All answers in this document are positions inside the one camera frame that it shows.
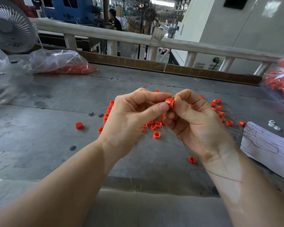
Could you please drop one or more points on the person's right forearm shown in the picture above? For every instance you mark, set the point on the person's right forearm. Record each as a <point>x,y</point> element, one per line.
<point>255,189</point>

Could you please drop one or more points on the large clear bag red pieces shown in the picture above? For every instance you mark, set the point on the large clear bag red pieces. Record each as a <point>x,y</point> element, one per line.
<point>283,78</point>

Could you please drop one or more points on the person's right hand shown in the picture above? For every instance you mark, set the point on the person's right hand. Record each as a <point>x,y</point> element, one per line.
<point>201,125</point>

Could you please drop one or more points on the black pedestal fan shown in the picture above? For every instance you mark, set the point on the black pedestal fan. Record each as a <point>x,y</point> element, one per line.
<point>150,15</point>

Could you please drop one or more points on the large grey machine cabinet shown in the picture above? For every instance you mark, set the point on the large grey machine cabinet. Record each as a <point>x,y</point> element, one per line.
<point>265,27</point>

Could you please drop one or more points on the clear bag with red pieces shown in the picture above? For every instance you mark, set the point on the clear bag with red pieces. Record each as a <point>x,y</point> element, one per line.
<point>57,61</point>

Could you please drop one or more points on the person's left hand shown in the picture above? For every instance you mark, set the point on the person's left hand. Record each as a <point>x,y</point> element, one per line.
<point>125,125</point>

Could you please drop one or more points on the brown wooden board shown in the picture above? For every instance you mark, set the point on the brown wooden board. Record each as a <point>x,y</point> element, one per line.
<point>138,61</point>

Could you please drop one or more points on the small clear plastic piece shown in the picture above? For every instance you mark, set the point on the small clear plastic piece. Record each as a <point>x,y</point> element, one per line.
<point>271,123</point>
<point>277,128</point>

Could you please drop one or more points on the white metal railing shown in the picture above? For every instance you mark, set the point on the white metal railing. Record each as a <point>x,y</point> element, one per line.
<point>114,33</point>

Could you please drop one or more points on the person's left forearm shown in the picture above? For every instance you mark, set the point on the person's left forearm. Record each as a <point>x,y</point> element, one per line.
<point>49,193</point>

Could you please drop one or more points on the pile of red plastic rings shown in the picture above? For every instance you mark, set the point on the pile of red plastic rings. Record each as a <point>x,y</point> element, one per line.
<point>154,125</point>

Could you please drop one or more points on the white paper sheet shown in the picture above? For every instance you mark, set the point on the white paper sheet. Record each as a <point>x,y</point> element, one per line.
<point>270,151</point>

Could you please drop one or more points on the white desk fan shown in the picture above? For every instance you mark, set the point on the white desk fan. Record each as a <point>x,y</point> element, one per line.
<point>10,27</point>

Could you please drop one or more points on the blue industrial machine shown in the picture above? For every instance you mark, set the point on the blue industrial machine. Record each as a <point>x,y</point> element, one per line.
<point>78,8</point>

